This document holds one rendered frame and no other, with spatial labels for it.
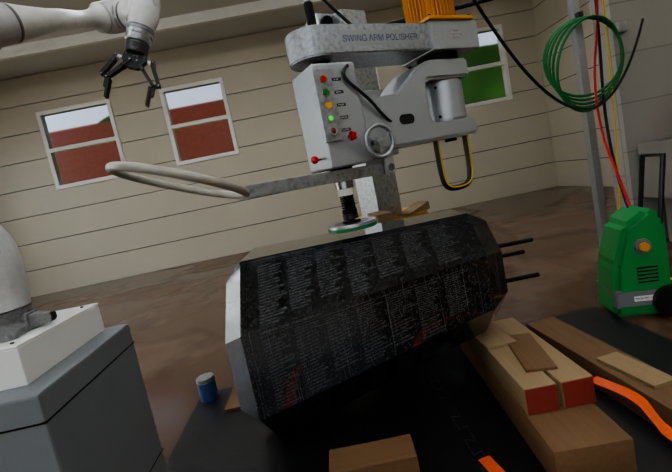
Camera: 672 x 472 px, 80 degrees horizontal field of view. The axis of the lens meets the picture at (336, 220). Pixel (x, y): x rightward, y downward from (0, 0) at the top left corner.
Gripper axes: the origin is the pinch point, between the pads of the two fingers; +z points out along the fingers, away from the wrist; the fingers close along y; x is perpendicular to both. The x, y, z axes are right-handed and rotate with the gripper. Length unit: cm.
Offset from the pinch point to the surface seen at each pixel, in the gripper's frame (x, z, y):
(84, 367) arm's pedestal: -50, 77, 18
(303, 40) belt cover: 1, -38, 58
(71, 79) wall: 656, -195, -309
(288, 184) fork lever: 4, 19, 61
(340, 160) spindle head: 4, 6, 81
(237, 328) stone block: 4, 77, 51
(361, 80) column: 78, -62, 101
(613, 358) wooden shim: -15, 69, 201
